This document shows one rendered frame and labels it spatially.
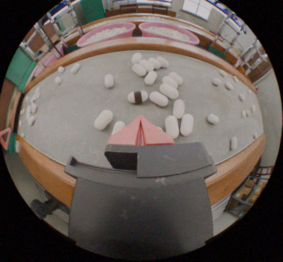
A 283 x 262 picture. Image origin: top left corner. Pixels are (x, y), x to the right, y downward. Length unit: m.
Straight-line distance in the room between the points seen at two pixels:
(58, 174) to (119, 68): 0.28
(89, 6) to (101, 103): 2.95
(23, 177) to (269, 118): 6.15
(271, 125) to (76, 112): 4.62
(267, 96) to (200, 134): 4.40
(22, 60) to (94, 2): 2.33
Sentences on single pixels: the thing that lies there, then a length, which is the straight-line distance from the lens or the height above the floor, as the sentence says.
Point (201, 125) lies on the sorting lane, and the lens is 0.19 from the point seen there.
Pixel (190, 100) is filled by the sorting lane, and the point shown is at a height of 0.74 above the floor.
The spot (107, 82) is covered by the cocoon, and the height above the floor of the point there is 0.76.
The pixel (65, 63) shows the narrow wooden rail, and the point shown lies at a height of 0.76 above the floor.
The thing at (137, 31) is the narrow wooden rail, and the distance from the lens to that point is 0.58.
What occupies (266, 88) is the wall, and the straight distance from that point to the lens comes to 4.57.
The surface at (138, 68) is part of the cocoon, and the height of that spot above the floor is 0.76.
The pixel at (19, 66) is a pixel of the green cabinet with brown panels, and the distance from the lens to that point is 0.99.
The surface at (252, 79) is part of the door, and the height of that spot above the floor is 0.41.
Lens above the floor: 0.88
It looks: 77 degrees down
